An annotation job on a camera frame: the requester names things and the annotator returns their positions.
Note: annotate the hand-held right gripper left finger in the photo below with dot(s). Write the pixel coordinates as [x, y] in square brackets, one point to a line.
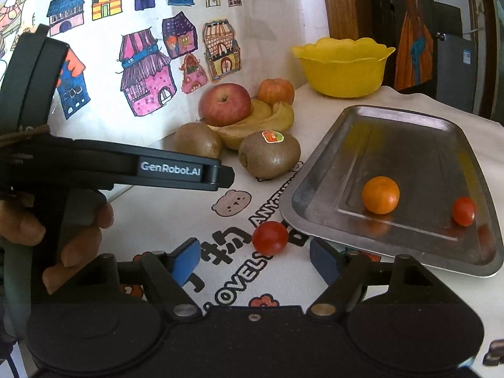
[185, 263]

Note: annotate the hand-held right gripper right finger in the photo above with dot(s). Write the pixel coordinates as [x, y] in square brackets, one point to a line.
[321, 262]

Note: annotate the cherry tomato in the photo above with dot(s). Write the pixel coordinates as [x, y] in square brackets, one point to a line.
[464, 211]
[269, 238]

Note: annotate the large red apple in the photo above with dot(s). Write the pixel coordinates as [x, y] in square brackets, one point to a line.
[224, 104]

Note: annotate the metal tray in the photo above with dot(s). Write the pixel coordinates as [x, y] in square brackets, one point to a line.
[393, 145]

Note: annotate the small orange-red apple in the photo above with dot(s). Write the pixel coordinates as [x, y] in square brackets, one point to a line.
[275, 91]

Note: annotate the yellow plastic bowl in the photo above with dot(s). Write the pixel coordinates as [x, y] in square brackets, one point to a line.
[342, 75]

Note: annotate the person's left hand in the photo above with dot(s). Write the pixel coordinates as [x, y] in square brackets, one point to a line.
[78, 246]

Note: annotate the white printed tablecloth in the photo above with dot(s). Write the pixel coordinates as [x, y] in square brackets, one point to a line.
[185, 216]

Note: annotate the plain brown kiwi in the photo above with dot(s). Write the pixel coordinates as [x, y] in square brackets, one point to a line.
[197, 141]

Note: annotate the orange tangerine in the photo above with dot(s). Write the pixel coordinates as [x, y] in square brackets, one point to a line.
[380, 195]

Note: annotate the colourful house drawings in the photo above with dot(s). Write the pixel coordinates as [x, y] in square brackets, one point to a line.
[145, 75]

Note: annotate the brown kiwi with sticker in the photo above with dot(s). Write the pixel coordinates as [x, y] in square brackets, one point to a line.
[271, 159]

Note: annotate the yellow banana bunch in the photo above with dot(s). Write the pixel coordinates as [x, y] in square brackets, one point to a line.
[258, 126]

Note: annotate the orange hanging garment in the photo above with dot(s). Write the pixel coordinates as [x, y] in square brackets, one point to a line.
[413, 47]

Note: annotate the dark grey cabinet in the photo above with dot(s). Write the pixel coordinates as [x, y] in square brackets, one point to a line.
[456, 71]

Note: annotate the wooden door frame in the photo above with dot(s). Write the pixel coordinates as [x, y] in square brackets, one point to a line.
[342, 4]

